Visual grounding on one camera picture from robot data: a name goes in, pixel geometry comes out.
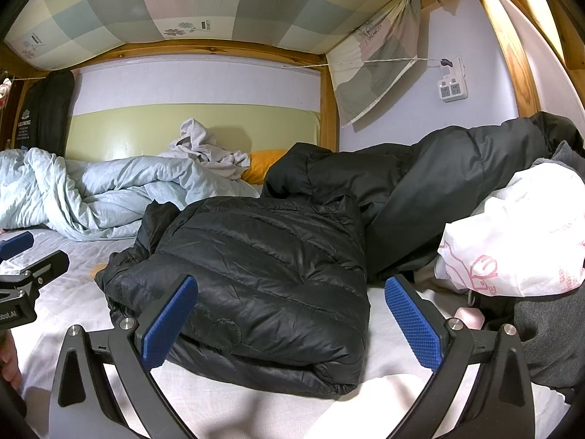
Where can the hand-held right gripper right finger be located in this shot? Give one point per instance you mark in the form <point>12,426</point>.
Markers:
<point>411,320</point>

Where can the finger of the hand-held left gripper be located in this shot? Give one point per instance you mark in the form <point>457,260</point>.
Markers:
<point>45,266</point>
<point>16,243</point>

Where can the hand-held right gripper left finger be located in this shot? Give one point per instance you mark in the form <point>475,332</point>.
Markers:
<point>169,320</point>

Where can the black down jacket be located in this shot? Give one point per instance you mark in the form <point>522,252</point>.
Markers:
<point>256,274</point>

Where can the person's left hand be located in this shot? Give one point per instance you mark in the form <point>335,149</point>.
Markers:
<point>9,361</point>

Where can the small pink object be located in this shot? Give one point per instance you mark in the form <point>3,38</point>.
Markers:
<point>470,318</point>

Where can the light blue duvet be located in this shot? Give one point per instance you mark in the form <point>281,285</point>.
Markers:
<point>114,192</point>

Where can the grey printed bed sheet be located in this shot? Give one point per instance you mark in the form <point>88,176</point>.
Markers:
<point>256,411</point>

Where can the black hanging garment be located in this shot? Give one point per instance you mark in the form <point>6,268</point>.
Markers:
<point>45,114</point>

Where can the white plastic bag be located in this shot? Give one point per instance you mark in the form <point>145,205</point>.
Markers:
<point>512,228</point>

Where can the dark green coat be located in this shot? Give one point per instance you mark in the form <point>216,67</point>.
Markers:
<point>434,173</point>

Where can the pink white hanging ornament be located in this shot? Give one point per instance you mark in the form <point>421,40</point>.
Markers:
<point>5,89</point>

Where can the pale green headboard panel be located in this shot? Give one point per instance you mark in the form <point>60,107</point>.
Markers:
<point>137,132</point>

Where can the grey crumpled cloth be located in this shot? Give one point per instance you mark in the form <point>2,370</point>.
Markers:
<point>205,151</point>

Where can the yellow pillow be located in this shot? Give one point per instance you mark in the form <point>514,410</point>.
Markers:
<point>263,164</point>

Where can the patchwork curtain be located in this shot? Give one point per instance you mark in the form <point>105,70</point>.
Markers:
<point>374,68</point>

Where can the checkered mattress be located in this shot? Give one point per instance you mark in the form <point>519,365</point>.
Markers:
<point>205,0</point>

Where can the white wall power socket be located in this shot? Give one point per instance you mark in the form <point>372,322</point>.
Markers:
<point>451,89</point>

